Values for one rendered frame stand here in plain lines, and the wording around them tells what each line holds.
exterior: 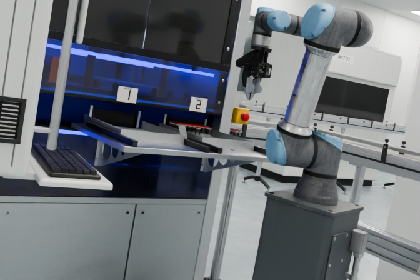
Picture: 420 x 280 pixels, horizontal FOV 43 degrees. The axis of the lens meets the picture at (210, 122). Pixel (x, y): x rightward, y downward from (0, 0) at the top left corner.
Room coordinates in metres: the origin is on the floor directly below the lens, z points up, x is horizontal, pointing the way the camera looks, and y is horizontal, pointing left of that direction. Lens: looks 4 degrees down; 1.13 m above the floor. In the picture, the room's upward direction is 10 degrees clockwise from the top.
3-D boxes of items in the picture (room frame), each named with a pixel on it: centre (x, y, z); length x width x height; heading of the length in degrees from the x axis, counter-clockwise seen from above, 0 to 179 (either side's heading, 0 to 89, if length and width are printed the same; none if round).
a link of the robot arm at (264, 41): (2.13, -0.15, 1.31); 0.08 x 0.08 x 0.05
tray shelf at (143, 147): (2.08, 0.11, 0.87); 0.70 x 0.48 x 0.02; 125
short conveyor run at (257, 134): (2.76, -0.28, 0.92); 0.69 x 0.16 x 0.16; 125
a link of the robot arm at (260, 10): (2.13, -0.14, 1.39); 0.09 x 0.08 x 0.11; 20
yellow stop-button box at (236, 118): (2.48, -0.13, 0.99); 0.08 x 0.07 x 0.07; 35
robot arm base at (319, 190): (1.82, -0.40, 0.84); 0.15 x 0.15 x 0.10
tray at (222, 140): (2.24, 0.01, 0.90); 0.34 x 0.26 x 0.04; 35
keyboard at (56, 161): (1.62, 0.43, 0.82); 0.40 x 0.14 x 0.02; 27
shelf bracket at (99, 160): (1.93, 0.31, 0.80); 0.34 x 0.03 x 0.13; 35
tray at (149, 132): (2.04, 0.29, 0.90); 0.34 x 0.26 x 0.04; 35
